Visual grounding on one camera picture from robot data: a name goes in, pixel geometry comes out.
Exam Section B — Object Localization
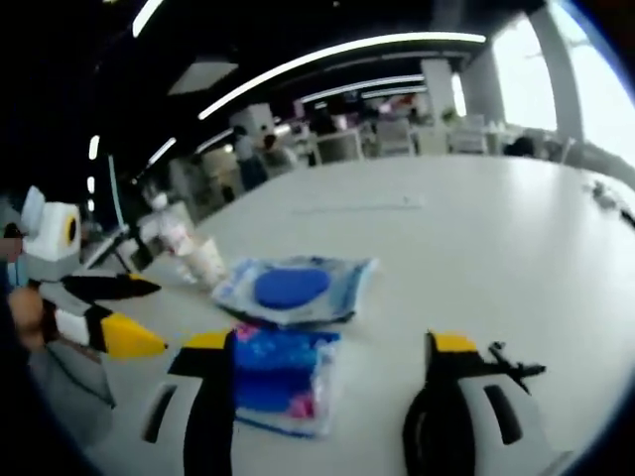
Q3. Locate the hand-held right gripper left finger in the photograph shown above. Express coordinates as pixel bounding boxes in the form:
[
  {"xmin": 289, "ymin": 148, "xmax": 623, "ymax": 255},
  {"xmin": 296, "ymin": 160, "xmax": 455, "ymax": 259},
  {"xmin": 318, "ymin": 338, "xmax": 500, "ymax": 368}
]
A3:
[{"xmin": 142, "ymin": 329, "xmax": 235, "ymax": 476}]

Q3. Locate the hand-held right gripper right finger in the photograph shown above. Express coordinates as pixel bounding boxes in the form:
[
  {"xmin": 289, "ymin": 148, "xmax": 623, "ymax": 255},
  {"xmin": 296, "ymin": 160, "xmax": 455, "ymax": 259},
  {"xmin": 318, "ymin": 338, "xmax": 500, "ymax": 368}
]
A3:
[{"xmin": 402, "ymin": 330, "xmax": 572, "ymax": 476}]

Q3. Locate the blue white tissue packet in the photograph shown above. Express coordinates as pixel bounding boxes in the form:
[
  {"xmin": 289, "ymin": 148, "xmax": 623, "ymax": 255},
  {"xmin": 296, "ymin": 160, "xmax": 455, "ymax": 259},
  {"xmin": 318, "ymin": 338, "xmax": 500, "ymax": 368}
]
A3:
[{"xmin": 231, "ymin": 324, "xmax": 343, "ymax": 439}]

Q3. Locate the clear plastic bottle red label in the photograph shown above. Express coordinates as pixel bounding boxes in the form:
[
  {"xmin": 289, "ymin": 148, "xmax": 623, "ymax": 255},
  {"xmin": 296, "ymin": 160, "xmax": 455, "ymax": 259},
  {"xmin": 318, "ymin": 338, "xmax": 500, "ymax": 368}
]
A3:
[{"xmin": 148, "ymin": 192, "xmax": 198, "ymax": 260}]

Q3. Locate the wet wipes packet blue lid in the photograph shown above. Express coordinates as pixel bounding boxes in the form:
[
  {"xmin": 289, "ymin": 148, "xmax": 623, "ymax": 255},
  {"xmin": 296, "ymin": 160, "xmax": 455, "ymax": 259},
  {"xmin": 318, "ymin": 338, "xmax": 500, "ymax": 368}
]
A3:
[{"xmin": 211, "ymin": 255, "xmax": 380, "ymax": 327}]

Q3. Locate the person's left hand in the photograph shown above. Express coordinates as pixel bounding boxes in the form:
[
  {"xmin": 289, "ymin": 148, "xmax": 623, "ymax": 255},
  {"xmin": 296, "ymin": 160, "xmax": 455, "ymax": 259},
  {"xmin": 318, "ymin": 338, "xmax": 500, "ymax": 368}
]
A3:
[{"xmin": 8, "ymin": 286, "xmax": 47, "ymax": 351}]

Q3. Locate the thin monitor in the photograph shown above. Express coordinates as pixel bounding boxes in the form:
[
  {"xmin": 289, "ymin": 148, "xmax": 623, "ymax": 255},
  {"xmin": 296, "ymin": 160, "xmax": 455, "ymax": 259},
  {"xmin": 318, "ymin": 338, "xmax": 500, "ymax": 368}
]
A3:
[{"xmin": 106, "ymin": 152, "xmax": 131, "ymax": 235}]

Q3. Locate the white table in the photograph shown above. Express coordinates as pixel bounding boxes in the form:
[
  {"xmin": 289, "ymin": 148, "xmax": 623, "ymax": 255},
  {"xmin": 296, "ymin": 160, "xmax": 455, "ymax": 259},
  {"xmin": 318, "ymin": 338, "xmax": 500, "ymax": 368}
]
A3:
[{"xmin": 73, "ymin": 154, "xmax": 635, "ymax": 476}]

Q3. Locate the ceiling vent panel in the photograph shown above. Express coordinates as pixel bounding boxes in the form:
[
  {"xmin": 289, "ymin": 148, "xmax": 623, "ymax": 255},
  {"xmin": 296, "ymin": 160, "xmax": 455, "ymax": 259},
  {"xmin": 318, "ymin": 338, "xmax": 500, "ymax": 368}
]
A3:
[{"xmin": 167, "ymin": 58, "xmax": 240, "ymax": 97}]

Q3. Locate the short ceiling light strip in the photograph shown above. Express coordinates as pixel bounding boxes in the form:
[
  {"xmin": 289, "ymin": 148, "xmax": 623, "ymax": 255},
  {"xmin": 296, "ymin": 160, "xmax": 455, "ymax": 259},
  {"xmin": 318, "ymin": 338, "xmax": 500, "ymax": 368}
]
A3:
[{"xmin": 131, "ymin": 0, "xmax": 166, "ymax": 39}]

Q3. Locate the dark bag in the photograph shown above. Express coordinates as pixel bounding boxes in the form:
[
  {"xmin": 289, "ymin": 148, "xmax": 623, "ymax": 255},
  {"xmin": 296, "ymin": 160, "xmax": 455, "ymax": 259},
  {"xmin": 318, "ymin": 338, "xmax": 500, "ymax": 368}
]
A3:
[{"xmin": 502, "ymin": 136, "xmax": 541, "ymax": 159}]

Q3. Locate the white office chair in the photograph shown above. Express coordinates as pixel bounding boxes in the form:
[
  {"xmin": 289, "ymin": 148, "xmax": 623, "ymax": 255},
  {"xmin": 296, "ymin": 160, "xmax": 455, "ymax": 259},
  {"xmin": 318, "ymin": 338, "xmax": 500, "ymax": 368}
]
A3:
[{"xmin": 375, "ymin": 118, "xmax": 417, "ymax": 158}]

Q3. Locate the long ceiling light strip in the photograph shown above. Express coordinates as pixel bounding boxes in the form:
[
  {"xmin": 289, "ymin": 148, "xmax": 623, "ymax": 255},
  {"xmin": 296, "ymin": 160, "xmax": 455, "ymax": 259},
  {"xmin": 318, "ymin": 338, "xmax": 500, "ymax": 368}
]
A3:
[{"xmin": 196, "ymin": 32, "xmax": 488, "ymax": 121}]

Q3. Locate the narrow bright window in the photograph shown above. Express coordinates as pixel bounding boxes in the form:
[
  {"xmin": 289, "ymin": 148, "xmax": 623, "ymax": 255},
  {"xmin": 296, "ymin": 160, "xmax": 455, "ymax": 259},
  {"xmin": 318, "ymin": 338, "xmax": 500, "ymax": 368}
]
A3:
[{"xmin": 491, "ymin": 14, "xmax": 560, "ymax": 134}]

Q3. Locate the large bright window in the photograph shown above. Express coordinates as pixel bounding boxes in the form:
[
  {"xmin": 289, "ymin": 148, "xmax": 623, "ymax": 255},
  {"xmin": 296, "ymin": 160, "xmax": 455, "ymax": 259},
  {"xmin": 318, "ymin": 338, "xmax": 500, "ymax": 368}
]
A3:
[{"xmin": 549, "ymin": 0, "xmax": 635, "ymax": 165}]

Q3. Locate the tangle of dark cables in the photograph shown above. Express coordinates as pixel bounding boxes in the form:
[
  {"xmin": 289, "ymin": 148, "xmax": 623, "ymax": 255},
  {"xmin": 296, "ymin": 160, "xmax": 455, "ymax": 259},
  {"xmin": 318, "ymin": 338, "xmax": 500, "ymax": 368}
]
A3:
[{"xmin": 586, "ymin": 179, "xmax": 635, "ymax": 225}]

